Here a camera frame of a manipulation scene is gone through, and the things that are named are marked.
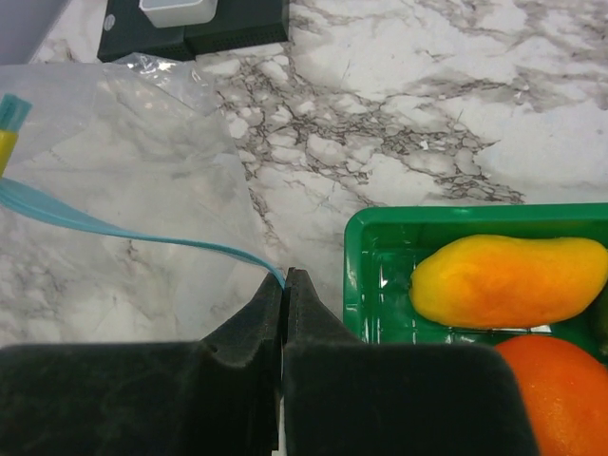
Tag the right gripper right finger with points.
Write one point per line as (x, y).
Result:
(346, 397)

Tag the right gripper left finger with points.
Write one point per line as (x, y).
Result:
(213, 396)

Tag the green plastic tray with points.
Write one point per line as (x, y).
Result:
(383, 246)

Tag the clear zip top bag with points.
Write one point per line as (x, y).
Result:
(125, 213)

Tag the yellow orange mango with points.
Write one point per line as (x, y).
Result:
(492, 282)

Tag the orange fruit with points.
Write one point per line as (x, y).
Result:
(564, 390)

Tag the green avocado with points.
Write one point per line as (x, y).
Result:
(598, 319)

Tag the black network box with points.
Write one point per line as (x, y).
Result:
(237, 24)

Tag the white grey small router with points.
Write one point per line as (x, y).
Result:
(177, 13)

